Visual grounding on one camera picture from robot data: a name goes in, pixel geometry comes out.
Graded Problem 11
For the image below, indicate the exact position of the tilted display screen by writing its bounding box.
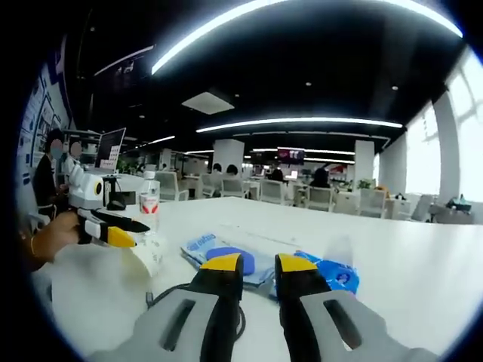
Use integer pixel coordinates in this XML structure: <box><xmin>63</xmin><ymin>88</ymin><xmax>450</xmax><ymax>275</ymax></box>
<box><xmin>94</xmin><ymin>127</ymin><xmax>128</xmax><ymax>170</ymax></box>

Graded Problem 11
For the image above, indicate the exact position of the white table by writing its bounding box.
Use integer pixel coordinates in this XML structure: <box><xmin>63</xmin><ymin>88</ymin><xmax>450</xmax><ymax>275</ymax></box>
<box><xmin>32</xmin><ymin>195</ymin><xmax>483</xmax><ymax>362</ymax></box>

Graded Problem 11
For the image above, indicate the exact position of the clear plastic bottle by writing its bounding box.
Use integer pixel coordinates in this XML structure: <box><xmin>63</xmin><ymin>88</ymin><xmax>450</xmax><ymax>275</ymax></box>
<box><xmin>120</xmin><ymin>230</ymin><xmax>170</xmax><ymax>279</ymax></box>

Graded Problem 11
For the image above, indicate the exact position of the group of white office chairs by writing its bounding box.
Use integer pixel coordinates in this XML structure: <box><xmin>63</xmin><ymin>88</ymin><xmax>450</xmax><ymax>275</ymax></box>
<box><xmin>154</xmin><ymin>171</ymin><xmax>435</xmax><ymax>222</ymax></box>

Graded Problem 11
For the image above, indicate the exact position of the clear water bottle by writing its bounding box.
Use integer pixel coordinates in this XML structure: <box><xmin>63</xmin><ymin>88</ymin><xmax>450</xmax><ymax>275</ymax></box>
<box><xmin>138</xmin><ymin>170</ymin><xmax>162</xmax><ymax>234</ymax></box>

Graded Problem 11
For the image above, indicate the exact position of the blue wet wipes packet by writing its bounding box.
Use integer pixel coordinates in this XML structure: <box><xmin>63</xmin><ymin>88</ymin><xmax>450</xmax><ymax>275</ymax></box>
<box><xmin>180</xmin><ymin>232</ymin><xmax>277</xmax><ymax>290</ymax></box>

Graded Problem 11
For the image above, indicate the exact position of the small black stand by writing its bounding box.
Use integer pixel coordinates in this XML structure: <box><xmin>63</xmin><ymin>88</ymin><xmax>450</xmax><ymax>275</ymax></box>
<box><xmin>102</xmin><ymin>173</ymin><xmax>122</xmax><ymax>205</ymax></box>

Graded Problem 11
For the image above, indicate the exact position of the window with white blinds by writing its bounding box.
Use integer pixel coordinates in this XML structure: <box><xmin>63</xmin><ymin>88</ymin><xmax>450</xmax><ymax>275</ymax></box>
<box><xmin>444</xmin><ymin>47</ymin><xmax>483</xmax><ymax>212</ymax></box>
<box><xmin>405</xmin><ymin>101</ymin><xmax>442</xmax><ymax>196</ymax></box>

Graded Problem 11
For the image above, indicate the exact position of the dark bag with teal item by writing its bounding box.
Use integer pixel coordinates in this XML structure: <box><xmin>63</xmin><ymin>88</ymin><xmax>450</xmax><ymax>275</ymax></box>
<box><xmin>445</xmin><ymin>193</ymin><xmax>475</xmax><ymax>212</ymax></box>

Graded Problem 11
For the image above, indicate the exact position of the person's left hand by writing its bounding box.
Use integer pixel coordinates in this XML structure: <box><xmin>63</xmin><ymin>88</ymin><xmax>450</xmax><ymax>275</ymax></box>
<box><xmin>34</xmin><ymin>210</ymin><xmax>82</xmax><ymax>263</ymax></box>

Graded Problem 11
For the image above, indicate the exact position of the ceiling air vent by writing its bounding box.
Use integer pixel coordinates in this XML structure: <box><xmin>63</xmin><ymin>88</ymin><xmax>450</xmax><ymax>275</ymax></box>
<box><xmin>180</xmin><ymin>89</ymin><xmax>235</xmax><ymax>115</ymax></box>

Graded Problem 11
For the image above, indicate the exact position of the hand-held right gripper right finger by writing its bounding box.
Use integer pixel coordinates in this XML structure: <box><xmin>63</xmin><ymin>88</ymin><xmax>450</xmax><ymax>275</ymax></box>
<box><xmin>274</xmin><ymin>253</ymin><xmax>441</xmax><ymax>362</ymax></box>

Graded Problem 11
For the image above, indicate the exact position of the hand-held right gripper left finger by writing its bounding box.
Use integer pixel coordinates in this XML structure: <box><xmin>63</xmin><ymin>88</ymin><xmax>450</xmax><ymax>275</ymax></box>
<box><xmin>88</xmin><ymin>252</ymin><xmax>245</xmax><ymax>362</ymax></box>

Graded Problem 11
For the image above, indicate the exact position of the blue tissue pack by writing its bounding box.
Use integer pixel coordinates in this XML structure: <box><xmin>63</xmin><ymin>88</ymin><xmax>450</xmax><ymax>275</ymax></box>
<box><xmin>294</xmin><ymin>235</ymin><xmax>362</xmax><ymax>302</ymax></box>

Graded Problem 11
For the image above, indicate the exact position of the wall poster board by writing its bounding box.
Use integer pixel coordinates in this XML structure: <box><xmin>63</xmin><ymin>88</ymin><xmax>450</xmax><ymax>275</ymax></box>
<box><xmin>20</xmin><ymin>62</ymin><xmax>73</xmax><ymax>167</ymax></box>

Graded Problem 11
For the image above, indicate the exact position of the hanging display screen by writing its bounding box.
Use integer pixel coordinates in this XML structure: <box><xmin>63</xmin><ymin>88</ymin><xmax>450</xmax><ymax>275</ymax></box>
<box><xmin>277</xmin><ymin>147</ymin><xmax>306</xmax><ymax>164</ymax></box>

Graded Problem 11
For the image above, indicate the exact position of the long ceiling light strip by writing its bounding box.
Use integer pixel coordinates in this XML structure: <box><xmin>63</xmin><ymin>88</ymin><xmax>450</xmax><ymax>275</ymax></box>
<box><xmin>195</xmin><ymin>117</ymin><xmax>404</xmax><ymax>133</ymax></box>
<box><xmin>150</xmin><ymin>0</ymin><xmax>464</xmax><ymax>76</ymax></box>

